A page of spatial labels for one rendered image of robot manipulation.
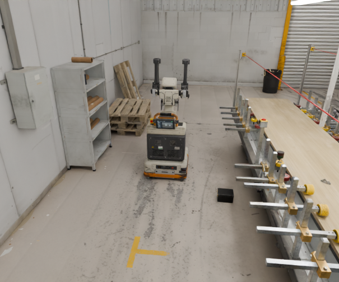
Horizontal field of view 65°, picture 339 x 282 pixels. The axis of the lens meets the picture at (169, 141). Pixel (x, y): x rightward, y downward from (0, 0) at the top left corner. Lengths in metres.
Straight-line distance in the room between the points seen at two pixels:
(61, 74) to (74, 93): 0.29
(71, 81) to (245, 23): 7.16
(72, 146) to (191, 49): 6.62
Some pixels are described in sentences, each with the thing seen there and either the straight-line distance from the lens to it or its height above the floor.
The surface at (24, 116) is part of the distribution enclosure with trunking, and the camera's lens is 3.25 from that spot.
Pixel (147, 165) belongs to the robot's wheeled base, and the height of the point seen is 0.24.
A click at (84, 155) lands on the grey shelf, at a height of 0.27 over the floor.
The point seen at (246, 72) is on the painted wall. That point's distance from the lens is 10.11.
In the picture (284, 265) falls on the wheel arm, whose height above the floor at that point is 0.95.
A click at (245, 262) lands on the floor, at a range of 2.94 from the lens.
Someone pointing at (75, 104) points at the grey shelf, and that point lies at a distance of 3.96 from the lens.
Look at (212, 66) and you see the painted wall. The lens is 9.94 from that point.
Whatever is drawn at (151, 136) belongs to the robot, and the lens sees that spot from 3.72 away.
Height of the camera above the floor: 2.13
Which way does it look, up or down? 24 degrees down
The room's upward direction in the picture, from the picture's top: straight up
